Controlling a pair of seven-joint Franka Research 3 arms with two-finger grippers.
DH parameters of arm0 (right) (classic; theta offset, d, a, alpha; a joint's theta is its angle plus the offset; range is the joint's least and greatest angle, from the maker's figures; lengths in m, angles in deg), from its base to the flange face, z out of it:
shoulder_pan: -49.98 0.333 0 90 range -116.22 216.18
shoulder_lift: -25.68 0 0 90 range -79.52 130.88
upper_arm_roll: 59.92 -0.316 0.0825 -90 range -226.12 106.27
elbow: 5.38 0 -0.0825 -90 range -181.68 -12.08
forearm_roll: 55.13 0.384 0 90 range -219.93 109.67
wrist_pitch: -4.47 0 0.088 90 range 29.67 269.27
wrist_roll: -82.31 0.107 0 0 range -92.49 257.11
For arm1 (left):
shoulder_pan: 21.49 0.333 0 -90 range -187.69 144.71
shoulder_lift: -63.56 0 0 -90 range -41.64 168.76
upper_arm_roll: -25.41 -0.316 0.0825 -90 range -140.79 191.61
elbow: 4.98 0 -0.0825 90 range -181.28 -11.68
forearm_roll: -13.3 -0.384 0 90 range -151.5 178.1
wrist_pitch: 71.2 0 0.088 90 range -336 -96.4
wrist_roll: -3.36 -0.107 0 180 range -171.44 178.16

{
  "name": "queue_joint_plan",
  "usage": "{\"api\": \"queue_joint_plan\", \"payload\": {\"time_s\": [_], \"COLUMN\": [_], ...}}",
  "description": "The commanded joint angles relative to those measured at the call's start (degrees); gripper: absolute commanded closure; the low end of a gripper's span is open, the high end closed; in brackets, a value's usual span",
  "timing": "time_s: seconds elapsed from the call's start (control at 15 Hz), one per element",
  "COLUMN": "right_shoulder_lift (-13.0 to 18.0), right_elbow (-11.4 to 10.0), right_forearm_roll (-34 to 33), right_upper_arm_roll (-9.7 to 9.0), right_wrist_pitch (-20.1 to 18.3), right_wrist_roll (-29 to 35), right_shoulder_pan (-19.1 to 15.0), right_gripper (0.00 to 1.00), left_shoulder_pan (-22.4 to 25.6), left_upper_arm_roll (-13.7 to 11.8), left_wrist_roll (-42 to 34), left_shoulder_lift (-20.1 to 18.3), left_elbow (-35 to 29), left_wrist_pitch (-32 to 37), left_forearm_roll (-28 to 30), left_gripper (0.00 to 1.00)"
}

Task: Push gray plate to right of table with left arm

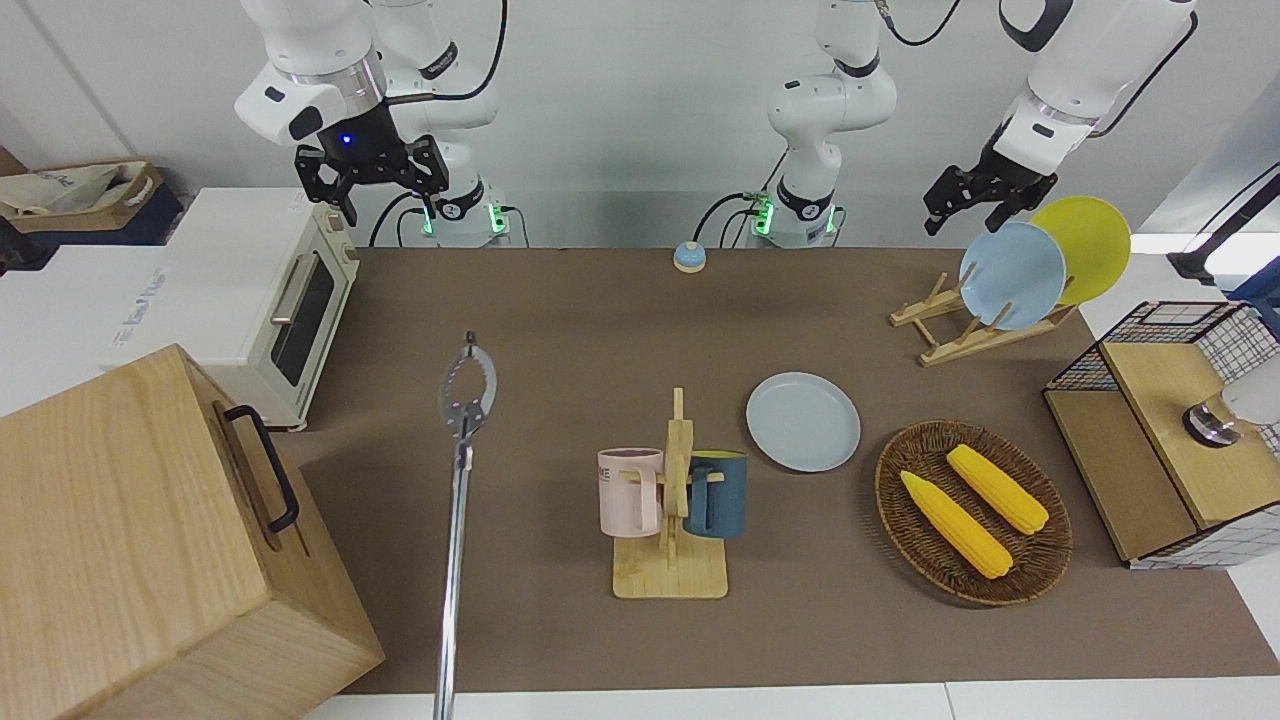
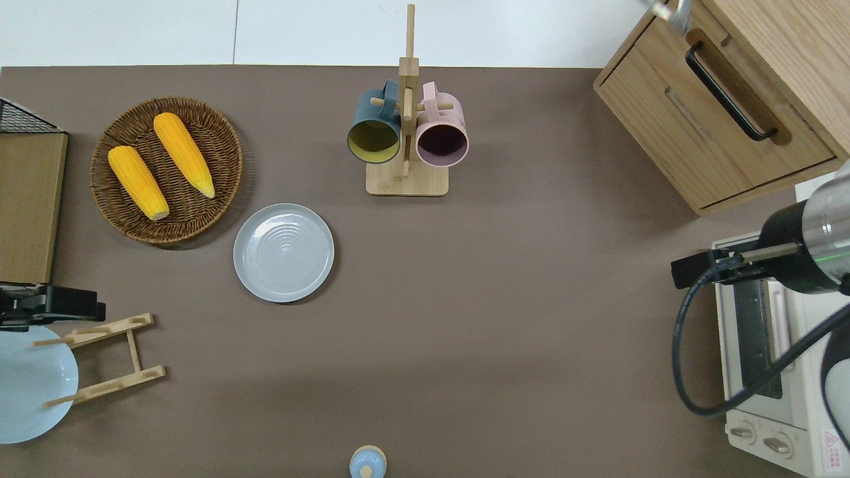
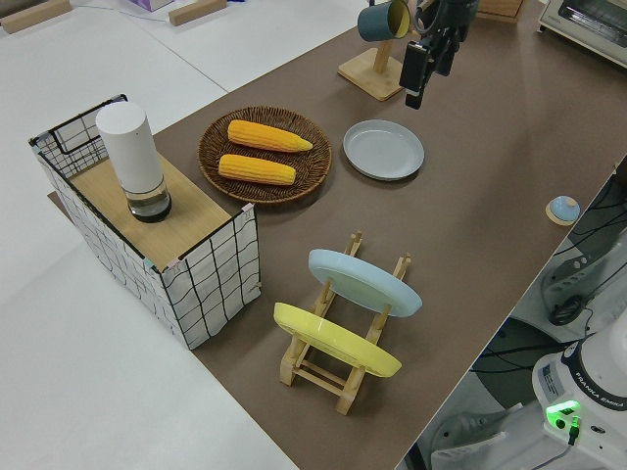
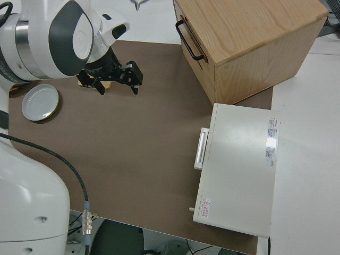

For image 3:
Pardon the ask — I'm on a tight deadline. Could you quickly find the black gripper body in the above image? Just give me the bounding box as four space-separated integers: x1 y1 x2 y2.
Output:
430 19 472 60

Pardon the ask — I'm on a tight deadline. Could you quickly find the gray round plate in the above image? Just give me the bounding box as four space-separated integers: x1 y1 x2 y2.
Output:
342 119 426 182

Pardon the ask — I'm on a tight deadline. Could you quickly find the light blue plate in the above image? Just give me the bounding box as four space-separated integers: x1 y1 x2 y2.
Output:
308 248 423 319

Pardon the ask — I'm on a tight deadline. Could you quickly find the yellow plate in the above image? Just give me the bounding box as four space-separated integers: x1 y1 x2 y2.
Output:
272 302 404 380

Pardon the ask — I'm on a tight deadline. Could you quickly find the teal mug with yellow inside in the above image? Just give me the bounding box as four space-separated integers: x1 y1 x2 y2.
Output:
356 0 412 43

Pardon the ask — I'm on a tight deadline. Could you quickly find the wooden mug tree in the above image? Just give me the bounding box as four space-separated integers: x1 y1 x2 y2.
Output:
337 0 406 103

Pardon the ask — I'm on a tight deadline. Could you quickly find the cream toaster oven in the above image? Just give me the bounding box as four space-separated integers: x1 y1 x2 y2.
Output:
537 0 627 64

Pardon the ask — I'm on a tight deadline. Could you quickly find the round brown wicker basket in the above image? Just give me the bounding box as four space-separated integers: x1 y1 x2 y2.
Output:
198 106 333 205

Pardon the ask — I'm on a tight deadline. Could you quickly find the small blue dome bell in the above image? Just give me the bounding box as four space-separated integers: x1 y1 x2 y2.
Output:
545 195 582 227

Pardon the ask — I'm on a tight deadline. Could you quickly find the yellow corn cob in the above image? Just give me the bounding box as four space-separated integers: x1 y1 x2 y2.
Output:
227 119 314 154
217 153 298 187

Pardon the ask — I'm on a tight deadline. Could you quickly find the long wooden block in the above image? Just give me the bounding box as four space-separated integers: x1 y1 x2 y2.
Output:
0 0 74 35
168 0 229 26

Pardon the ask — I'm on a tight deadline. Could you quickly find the wooden lid board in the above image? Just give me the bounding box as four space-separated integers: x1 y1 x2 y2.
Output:
68 156 233 263

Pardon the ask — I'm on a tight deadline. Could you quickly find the purple tissue box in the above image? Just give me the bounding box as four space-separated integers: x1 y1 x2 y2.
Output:
127 0 175 13

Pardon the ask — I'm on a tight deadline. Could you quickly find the white cylinder with dark base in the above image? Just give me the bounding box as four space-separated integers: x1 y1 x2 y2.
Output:
95 101 173 224

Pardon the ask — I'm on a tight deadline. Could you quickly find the wooden dish rack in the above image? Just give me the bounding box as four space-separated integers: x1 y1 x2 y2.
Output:
278 229 413 417

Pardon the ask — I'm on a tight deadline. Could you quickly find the coiled black cable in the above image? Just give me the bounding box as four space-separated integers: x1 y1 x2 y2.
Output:
548 295 585 327

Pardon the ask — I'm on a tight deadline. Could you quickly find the long black floor cable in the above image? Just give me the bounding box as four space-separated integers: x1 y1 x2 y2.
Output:
469 340 577 376

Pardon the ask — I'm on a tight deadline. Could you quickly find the wooden board with wire rack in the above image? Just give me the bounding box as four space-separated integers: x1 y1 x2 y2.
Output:
27 92 262 352

